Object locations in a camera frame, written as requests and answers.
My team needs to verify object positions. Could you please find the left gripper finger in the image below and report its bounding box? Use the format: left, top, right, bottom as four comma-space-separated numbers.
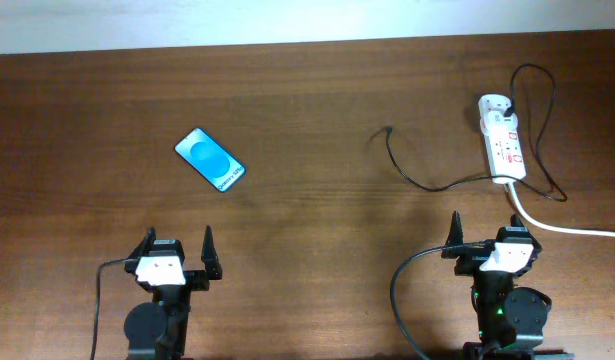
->
201, 225, 223, 280
136, 227, 156, 258

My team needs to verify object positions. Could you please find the black charging cable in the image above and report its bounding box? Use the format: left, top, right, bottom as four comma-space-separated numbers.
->
385, 63, 569, 203

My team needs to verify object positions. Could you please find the blue screen smartphone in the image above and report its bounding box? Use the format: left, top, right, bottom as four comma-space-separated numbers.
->
174, 128, 246, 193

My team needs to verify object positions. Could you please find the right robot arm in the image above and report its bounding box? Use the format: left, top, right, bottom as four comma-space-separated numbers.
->
441, 212, 552, 359

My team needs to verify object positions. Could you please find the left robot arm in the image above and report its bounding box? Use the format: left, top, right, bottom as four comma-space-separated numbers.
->
124, 227, 223, 360

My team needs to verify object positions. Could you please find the white charger plug adapter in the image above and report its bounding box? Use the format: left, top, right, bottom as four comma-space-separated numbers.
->
480, 111, 518, 136

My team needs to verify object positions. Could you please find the white power strip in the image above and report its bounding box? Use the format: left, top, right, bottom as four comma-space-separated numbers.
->
478, 94, 526, 185

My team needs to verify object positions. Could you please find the white power strip cord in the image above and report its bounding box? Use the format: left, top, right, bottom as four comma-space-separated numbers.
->
504, 181, 615, 239

